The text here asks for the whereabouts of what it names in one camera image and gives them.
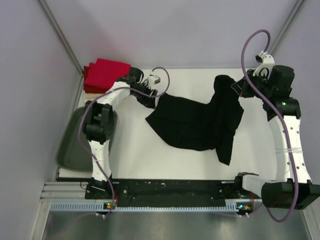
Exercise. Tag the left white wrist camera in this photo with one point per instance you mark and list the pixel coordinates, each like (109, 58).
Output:
(153, 80)

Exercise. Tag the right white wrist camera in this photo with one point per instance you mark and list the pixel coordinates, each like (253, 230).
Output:
(266, 64)

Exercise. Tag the blue slotted cable duct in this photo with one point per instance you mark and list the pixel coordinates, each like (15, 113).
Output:
(104, 207)

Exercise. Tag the folded red t shirt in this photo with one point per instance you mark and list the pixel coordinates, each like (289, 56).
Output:
(100, 76)

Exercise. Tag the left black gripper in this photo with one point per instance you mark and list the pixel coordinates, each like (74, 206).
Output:
(149, 102)

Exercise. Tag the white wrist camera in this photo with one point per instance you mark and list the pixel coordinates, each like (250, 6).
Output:
(266, 64)
(153, 80)

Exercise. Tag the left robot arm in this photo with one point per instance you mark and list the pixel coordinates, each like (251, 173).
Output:
(112, 98)

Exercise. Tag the aluminium front rail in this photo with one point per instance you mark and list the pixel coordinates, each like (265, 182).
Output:
(63, 191)

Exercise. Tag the black t shirt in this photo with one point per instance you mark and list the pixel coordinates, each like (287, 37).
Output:
(188, 124)

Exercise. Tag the folded beige t shirt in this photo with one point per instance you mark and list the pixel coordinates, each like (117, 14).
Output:
(91, 96)

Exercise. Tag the left aluminium frame post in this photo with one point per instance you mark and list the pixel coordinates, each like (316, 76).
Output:
(60, 35)

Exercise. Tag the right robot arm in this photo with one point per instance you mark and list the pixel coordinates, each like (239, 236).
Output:
(292, 184)

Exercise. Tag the aluminium frame post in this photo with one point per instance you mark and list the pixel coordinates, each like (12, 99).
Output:
(60, 35)
(294, 13)

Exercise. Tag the grey plastic bin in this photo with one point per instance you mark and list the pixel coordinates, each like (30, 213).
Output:
(72, 147)

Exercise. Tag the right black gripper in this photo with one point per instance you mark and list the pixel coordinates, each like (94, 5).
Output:
(239, 86)

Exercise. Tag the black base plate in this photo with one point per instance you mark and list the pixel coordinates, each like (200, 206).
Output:
(167, 192)

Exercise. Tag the right aluminium frame post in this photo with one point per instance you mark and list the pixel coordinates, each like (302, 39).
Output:
(294, 13)

